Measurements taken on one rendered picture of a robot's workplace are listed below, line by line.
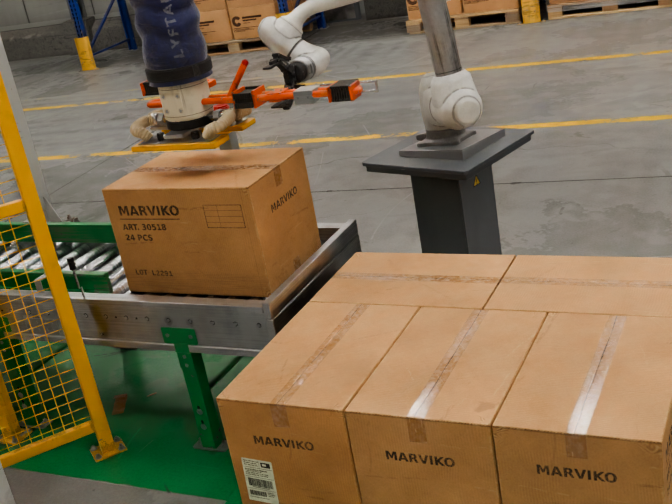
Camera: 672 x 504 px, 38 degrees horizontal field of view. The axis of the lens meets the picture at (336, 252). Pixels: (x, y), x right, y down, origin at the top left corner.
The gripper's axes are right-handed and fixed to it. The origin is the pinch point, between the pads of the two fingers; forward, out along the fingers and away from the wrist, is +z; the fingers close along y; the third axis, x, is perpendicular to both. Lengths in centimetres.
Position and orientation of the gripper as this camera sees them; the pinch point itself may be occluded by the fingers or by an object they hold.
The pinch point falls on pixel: (272, 87)
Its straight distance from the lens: 337.1
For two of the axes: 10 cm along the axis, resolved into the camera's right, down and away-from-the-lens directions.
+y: 1.8, 9.1, 3.7
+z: -4.0, 4.2, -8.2
